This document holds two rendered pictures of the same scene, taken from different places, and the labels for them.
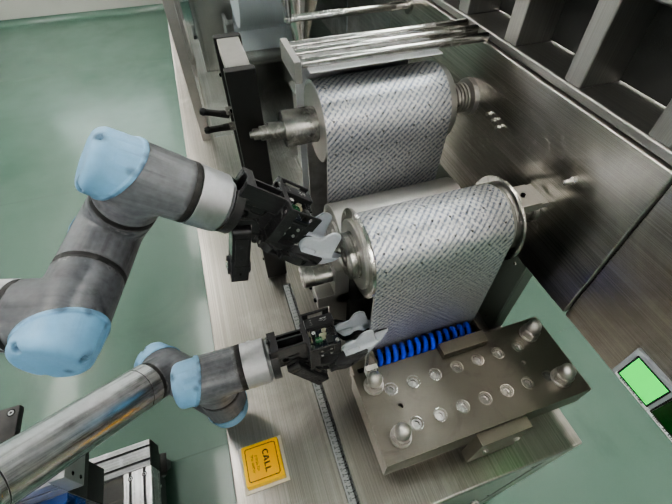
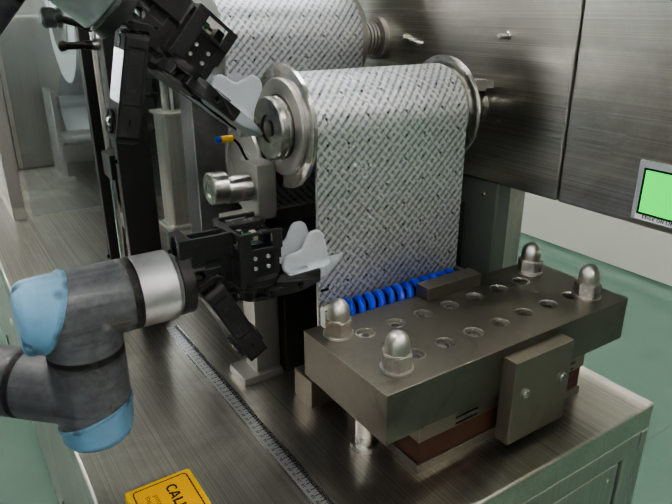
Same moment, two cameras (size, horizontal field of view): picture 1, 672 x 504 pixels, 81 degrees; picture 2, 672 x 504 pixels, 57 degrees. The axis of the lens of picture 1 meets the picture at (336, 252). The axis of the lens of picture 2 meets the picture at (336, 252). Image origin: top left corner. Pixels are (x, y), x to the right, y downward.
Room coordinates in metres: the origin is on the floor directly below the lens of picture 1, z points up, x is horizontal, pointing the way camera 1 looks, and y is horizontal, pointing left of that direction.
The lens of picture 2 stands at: (-0.33, 0.10, 1.38)
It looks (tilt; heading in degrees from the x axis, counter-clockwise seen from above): 22 degrees down; 345
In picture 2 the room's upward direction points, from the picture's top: straight up
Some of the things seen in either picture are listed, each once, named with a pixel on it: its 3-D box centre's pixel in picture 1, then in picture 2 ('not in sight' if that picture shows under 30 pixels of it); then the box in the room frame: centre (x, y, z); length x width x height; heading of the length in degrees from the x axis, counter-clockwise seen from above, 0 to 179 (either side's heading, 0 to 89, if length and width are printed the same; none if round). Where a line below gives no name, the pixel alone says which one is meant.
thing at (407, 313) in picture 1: (429, 310); (393, 229); (0.39, -0.17, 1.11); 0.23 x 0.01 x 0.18; 108
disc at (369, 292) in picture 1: (357, 253); (284, 126); (0.41, -0.03, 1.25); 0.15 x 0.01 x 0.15; 18
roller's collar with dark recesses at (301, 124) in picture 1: (299, 126); not in sight; (0.64, 0.07, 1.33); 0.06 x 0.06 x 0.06; 18
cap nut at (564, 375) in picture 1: (566, 372); (588, 279); (0.30, -0.41, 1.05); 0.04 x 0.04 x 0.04
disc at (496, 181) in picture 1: (495, 218); (441, 109); (0.49, -0.28, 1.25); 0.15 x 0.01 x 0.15; 18
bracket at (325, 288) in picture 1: (328, 309); (249, 275); (0.43, 0.01, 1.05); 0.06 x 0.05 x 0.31; 108
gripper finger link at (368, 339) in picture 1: (366, 337); (315, 252); (0.33, -0.05, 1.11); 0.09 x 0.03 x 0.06; 107
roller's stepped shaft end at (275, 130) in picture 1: (266, 132); not in sight; (0.62, 0.12, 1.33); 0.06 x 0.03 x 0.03; 108
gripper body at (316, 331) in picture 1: (304, 345); (226, 264); (0.32, 0.05, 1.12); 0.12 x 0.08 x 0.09; 108
